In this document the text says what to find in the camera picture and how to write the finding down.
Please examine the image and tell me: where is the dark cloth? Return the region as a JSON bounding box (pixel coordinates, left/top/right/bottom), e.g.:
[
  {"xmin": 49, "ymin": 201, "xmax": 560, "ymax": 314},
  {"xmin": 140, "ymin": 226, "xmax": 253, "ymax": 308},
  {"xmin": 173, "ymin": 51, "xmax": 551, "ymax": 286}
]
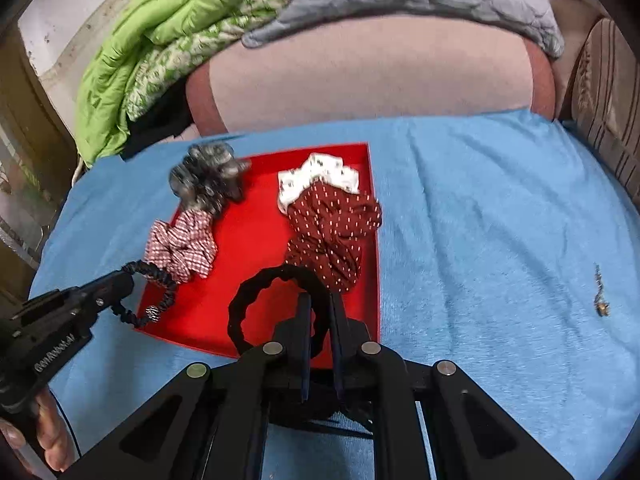
[{"xmin": 121, "ymin": 105, "xmax": 196, "ymax": 161}]

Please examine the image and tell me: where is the small metal chain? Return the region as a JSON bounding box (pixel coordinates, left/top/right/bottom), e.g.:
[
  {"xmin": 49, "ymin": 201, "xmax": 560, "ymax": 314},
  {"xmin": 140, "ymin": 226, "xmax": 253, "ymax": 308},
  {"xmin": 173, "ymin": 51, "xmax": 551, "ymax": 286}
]
[{"xmin": 592, "ymin": 262, "xmax": 612, "ymax": 318}]

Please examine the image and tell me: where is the red tray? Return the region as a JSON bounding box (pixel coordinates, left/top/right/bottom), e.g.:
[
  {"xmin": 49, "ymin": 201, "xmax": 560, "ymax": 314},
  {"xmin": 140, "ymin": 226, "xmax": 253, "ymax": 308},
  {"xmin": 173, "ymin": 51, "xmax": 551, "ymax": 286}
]
[{"xmin": 134, "ymin": 142, "xmax": 383, "ymax": 360}]

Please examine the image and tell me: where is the striped cushion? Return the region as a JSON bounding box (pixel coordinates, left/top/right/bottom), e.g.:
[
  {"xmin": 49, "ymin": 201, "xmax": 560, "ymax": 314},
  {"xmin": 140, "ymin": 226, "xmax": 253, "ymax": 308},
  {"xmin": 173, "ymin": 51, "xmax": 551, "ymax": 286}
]
[{"xmin": 557, "ymin": 17, "xmax": 640, "ymax": 201}]

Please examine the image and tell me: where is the person's left hand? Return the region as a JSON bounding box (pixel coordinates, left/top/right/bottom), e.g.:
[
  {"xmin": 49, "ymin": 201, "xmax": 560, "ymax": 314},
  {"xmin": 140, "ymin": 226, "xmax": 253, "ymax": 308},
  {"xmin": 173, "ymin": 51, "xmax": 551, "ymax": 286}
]
[{"xmin": 0, "ymin": 387, "xmax": 76, "ymax": 476}]

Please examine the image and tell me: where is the pink cushion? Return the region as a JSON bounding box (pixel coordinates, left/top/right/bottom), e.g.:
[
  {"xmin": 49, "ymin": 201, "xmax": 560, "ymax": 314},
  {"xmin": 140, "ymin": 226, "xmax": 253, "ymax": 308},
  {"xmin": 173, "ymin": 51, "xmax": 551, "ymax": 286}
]
[{"xmin": 185, "ymin": 17, "xmax": 557, "ymax": 137}]

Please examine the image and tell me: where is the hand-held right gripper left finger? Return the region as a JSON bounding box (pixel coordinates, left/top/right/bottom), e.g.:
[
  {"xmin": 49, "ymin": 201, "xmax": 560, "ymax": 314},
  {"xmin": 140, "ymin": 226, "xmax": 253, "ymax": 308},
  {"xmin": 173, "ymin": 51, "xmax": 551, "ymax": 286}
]
[{"xmin": 60, "ymin": 292, "xmax": 313, "ymax": 480}]

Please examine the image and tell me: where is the grey sheer scrunchie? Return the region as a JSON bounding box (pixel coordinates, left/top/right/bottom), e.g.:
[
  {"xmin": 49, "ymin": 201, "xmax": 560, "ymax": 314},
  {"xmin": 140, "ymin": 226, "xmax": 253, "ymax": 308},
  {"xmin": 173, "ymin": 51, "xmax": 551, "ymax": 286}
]
[{"xmin": 168, "ymin": 142, "xmax": 252, "ymax": 218}]

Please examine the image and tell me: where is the black beaded hair tie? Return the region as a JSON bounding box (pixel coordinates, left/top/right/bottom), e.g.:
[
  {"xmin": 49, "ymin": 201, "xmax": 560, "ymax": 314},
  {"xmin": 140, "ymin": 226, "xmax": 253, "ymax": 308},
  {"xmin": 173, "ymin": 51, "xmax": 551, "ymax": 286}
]
[{"xmin": 111, "ymin": 260, "xmax": 179, "ymax": 330}]

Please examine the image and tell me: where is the blue towel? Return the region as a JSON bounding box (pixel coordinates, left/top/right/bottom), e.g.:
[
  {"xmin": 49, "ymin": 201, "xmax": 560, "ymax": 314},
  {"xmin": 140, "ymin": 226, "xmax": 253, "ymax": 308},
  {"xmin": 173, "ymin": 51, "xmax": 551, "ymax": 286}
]
[{"xmin": 29, "ymin": 110, "xmax": 640, "ymax": 480}]

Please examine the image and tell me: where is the wooden glass door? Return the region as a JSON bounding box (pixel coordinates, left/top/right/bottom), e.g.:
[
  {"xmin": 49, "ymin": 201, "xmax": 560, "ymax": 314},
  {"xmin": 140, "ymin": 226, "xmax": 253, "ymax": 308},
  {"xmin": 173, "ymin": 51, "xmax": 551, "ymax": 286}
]
[{"xmin": 0, "ymin": 25, "xmax": 81, "ymax": 306}]

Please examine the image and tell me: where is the red plaid scrunchie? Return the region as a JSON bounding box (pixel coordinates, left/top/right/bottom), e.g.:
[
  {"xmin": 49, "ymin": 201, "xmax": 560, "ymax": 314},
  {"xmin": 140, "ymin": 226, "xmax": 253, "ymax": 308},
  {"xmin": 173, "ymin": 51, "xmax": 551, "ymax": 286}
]
[{"xmin": 145, "ymin": 208, "xmax": 218, "ymax": 283}]

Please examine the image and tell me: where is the black spiral hair tie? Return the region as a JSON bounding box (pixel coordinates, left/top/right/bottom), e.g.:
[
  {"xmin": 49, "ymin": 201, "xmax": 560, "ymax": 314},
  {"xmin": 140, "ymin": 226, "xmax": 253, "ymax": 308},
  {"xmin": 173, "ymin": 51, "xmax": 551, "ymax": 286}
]
[{"xmin": 226, "ymin": 264, "xmax": 333, "ymax": 361}]

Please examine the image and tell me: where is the dark red dotted scrunchie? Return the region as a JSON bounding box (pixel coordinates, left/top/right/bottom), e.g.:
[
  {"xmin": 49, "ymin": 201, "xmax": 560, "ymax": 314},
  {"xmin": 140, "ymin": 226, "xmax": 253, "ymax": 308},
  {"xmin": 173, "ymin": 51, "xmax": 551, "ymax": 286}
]
[{"xmin": 284, "ymin": 180, "xmax": 383, "ymax": 293}]

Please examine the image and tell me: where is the white dotted scrunchie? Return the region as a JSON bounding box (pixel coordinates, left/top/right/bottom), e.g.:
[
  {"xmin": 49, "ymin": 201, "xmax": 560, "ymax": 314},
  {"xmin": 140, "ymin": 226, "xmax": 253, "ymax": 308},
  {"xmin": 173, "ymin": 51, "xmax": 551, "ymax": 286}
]
[{"xmin": 277, "ymin": 152, "xmax": 362, "ymax": 213}]

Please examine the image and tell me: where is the green quilt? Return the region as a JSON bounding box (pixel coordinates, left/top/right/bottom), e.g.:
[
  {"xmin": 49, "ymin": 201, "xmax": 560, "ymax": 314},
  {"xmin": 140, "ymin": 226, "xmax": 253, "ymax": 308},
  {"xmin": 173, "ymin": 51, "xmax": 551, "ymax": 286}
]
[{"xmin": 75, "ymin": 0, "xmax": 308, "ymax": 168}]

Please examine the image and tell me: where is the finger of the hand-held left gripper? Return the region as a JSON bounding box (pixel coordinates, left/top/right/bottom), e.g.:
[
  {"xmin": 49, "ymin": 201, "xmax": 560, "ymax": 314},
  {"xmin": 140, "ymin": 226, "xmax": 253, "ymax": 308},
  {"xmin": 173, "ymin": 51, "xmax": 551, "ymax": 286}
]
[{"xmin": 75, "ymin": 270, "xmax": 136, "ymax": 317}]

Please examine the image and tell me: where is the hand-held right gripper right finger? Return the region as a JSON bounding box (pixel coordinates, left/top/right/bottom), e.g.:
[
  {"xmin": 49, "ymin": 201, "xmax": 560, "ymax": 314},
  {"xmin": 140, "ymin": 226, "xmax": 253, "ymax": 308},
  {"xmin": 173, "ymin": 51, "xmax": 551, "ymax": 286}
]
[{"xmin": 327, "ymin": 294, "xmax": 576, "ymax": 480}]

